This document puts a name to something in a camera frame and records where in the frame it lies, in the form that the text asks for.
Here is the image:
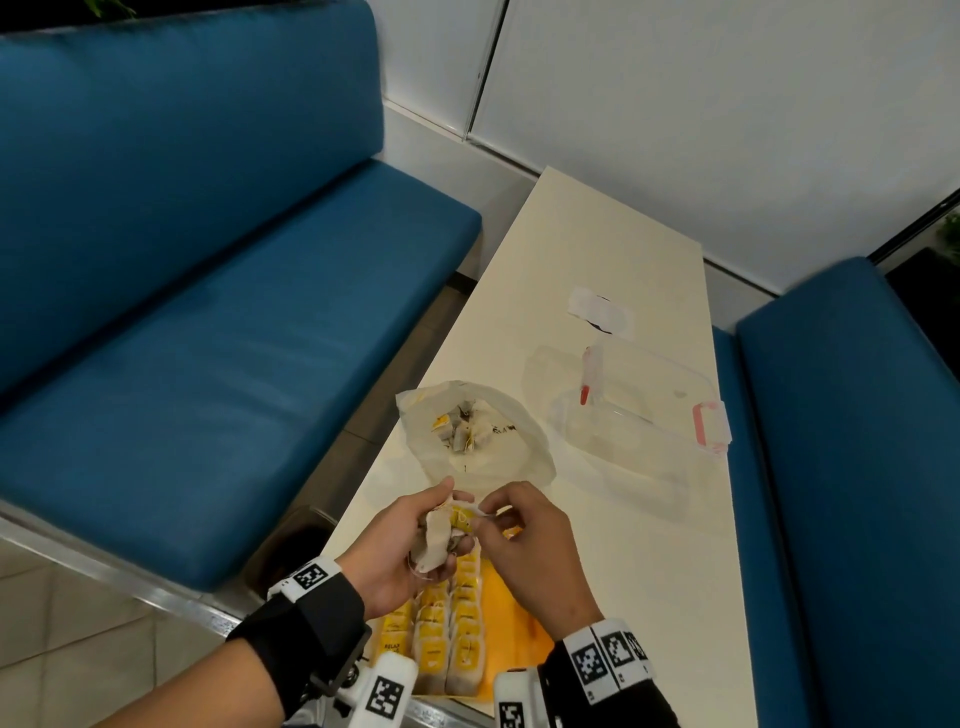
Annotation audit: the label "person's left hand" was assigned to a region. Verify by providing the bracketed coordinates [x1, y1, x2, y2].
[335, 476, 481, 621]

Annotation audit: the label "person's right hand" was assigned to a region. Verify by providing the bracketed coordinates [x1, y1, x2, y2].
[472, 480, 606, 640]

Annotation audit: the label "white tea bag yellow tag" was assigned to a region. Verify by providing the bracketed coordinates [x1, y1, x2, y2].
[408, 502, 483, 580]

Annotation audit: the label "person's left forearm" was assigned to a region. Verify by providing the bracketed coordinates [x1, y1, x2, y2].
[93, 637, 292, 728]

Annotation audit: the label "white plastic bag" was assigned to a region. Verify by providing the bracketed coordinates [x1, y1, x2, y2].
[395, 379, 558, 502]

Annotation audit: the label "pile of loose tea bags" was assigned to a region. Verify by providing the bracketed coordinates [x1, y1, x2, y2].
[430, 399, 519, 457]

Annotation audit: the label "yellow tea box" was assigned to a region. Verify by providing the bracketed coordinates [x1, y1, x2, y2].
[373, 549, 561, 703]

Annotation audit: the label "row of tea bags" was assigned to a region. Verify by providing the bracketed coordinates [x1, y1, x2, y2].
[375, 551, 490, 696]

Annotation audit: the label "white marker block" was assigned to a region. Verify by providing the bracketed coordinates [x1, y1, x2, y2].
[267, 555, 345, 603]
[358, 651, 420, 728]
[492, 669, 546, 728]

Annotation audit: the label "dark waste bin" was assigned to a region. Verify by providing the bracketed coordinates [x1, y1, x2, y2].
[243, 503, 336, 603]

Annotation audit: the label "clear plastic container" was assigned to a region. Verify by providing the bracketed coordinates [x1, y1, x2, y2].
[549, 390, 733, 531]

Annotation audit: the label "white marker wristband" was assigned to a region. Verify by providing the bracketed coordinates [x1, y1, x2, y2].
[558, 618, 656, 708]

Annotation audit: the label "clear lid pink latches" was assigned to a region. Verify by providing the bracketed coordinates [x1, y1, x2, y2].
[520, 341, 715, 425]

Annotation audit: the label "blue seat cushion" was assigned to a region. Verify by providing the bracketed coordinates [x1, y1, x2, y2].
[711, 325, 822, 728]
[0, 159, 483, 594]

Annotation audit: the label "blue backrest cushion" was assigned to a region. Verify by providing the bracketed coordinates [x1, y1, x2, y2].
[0, 0, 387, 399]
[735, 255, 960, 728]

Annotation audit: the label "black left wrist strap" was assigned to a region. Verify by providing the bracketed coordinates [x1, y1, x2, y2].
[227, 573, 374, 723]

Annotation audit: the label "black wrist strap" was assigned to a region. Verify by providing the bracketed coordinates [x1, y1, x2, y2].
[227, 573, 374, 723]
[535, 639, 682, 728]

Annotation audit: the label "black right wrist strap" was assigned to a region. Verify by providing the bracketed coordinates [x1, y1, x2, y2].
[535, 639, 682, 728]

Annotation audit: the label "metal bench frame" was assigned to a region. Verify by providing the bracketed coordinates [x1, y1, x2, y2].
[0, 496, 252, 640]

